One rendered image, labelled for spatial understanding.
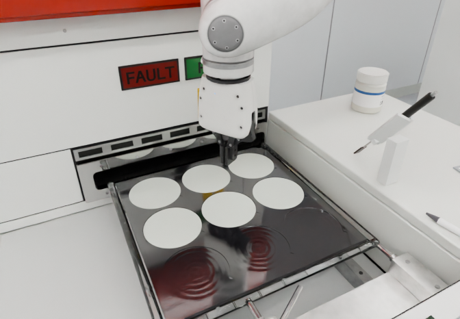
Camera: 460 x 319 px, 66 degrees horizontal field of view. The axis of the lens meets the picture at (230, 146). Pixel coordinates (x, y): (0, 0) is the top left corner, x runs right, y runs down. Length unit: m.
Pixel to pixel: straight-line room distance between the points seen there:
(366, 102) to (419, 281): 0.45
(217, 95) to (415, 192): 0.37
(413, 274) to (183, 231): 0.36
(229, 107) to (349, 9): 2.50
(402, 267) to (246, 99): 0.35
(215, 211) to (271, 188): 0.13
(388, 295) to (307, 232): 0.15
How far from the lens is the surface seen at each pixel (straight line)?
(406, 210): 0.63
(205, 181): 0.74
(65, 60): 0.70
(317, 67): 2.97
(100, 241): 0.76
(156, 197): 0.71
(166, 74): 0.74
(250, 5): 0.47
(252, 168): 0.78
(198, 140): 0.81
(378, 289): 0.61
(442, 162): 0.78
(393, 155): 0.63
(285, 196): 0.70
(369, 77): 0.89
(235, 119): 0.60
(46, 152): 0.76
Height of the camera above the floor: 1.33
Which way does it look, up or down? 30 degrees down
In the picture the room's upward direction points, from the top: straight up
